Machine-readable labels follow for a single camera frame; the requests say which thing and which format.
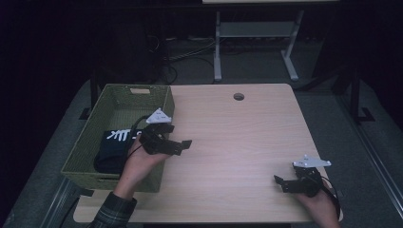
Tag green woven basket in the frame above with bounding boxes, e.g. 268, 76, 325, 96
61, 83, 176, 193

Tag person's left hand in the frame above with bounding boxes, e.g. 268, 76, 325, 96
113, 137, 169, 201

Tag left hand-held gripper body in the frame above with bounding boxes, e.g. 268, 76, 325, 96
138, 107, 176, 156

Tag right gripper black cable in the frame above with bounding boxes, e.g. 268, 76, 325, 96
319, 176, 342, 219

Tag metal floor rail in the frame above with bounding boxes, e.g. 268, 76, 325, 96
39, 177, 80, 228
336, 93, 403, 219

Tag black stand post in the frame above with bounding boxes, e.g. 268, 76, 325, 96
79, 70, 100, 121
348, 67, 375, 124

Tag dark navy garment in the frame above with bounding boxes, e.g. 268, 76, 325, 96
93, 127, 144, 175

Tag white metal desk frame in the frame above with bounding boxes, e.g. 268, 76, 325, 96
201, 0, 340, 83

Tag black floor cables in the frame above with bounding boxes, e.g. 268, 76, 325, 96
146, 32, 220, 85

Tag black tape strip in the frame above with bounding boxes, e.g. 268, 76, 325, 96
75, 186, 95, 198

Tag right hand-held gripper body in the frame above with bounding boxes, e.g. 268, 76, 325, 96
291, 154, 333, 198

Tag person's right hand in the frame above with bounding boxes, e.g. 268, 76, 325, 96
294, 186, 342, 228

